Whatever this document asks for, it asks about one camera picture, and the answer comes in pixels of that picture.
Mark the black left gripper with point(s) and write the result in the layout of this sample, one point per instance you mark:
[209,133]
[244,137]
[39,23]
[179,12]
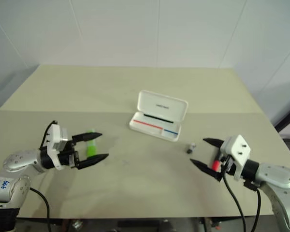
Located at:
[65,159]

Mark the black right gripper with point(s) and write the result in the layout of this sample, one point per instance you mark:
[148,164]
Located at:
[227,165]

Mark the green marker pen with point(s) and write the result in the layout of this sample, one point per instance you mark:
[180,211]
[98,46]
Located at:
[91,148]

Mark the red marker pen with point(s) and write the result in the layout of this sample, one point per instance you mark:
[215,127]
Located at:
[216,165]

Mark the white hard pencil case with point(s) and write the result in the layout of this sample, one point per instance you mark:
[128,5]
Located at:
[159,106]

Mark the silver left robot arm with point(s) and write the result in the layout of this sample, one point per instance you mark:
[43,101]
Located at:
[17,160]

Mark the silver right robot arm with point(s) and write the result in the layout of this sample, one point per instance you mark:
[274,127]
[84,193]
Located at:
[275,177]

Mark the round silver metal part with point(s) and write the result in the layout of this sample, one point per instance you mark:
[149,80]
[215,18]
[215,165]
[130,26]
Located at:
[77,224]

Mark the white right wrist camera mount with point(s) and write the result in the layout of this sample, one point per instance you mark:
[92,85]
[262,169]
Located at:
[239,149]

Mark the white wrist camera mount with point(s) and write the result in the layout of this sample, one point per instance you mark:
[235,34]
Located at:
[239,149]
[53,135]

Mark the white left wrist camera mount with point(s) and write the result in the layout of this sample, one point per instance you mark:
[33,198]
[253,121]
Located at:
[53,135]

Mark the black slanted metal post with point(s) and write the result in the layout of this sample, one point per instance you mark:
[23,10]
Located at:
[286,113]

